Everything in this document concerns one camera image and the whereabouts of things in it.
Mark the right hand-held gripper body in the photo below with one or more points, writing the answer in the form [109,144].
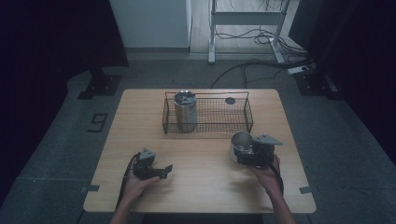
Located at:
[263,152]

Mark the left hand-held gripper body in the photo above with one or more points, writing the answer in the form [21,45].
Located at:
[144,163]

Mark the person's left hand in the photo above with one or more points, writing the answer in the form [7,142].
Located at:
[137,186]

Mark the person's right hand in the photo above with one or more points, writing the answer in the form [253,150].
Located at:
[265,177]

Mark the small black round disc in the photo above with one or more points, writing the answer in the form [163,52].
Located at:
[230,100]

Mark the grey tape strip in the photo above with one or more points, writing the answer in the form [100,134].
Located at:
[91,188]
[306,189]

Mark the steel tumbler with lid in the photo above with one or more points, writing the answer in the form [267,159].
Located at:
[185,112]

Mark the black tape floor numeral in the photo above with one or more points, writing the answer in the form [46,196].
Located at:
[99,122]

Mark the black stand base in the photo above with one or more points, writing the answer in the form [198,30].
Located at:
[314,82]
[101,85]

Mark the white power strip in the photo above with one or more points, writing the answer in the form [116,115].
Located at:
[298,69]

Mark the white cabinet panel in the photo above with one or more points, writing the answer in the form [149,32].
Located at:
[149,21]

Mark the dark curtain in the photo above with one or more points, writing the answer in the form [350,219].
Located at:
[351,40]
[46,37]

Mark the white metal desk frame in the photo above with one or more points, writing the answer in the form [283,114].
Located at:
[246,18]

